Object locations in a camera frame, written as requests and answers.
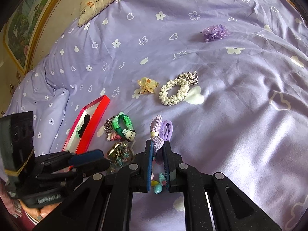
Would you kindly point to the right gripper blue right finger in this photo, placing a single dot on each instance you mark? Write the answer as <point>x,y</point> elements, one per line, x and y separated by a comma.
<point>165,162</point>

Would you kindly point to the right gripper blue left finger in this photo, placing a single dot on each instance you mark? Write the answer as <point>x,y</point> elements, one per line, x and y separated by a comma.
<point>149,159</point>

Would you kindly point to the pink snap hair clip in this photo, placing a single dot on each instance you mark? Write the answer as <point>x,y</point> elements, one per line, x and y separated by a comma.
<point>113,137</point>

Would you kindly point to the silver rhinestone crown brooch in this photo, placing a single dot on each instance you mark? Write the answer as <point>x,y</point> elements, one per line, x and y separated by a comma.
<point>190,77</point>

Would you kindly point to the purple floral bed sheet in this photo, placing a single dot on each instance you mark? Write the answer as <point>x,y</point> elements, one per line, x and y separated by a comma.
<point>228,78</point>

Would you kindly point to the framed landscape painting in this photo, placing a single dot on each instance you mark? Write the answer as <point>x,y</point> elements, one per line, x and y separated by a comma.
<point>23,30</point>

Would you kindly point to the yellow bow hair claw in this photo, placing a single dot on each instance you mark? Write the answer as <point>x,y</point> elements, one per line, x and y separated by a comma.
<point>147,85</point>

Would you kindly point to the white pearl scrunchie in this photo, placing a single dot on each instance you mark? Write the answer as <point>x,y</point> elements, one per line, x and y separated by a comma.
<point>174,92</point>

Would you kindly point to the purple ruffled flower hair clip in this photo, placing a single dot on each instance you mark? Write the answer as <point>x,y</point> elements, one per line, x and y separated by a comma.
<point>215,32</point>

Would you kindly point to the person's left hand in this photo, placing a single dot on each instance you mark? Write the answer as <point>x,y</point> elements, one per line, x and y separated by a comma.
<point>38,214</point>

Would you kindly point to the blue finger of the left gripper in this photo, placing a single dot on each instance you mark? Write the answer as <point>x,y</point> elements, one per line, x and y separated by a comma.
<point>88,168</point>
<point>84,158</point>

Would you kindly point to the small pastel hair clips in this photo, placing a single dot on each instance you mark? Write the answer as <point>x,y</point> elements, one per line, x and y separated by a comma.
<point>159,183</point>

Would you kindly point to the red shallow box tray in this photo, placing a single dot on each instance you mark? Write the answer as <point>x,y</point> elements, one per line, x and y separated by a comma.
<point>95,109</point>

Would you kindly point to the black scrunchie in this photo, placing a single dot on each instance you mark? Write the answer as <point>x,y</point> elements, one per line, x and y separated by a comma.
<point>81,130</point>

